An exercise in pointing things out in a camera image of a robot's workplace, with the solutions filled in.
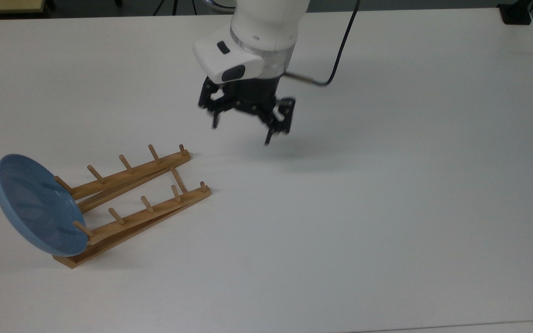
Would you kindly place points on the wooden plate rack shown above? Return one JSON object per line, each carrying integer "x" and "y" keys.
{"x": 155, "y": 167}

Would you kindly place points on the black tripod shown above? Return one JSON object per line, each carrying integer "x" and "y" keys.
{"x": 174, "y": 5}

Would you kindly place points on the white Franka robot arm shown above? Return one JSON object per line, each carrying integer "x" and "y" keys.
{"x": 266, "y": 23}

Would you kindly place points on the black table clamp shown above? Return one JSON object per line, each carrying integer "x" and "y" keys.
{"x": 516, "y": 14}

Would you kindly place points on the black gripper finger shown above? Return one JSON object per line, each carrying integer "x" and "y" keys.
{"x": 282, "y": 118}
{"x": 211, "y": 104}

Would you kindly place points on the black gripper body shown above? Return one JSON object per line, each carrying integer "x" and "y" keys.
{"x": 252, "y": 97}

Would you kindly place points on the light wooden desk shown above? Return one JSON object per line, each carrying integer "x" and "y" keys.
{"x": 3, "y": 5}

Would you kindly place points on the blue plastic plate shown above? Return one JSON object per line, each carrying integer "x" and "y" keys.
{"x": 30, "y": 203}

